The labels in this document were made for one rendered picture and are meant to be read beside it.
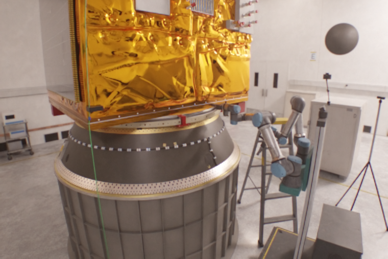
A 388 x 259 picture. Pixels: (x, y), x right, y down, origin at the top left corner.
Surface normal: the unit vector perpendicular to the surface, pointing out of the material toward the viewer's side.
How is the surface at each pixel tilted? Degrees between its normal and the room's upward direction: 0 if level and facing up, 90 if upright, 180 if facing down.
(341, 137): 90
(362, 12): 90
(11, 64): 90
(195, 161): 62
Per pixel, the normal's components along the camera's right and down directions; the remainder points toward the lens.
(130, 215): 0.02, 0.22
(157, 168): 0.22, -0.27
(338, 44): -0.71, 0.15
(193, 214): 0.51, 0.18
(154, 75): 0.70, 0.11
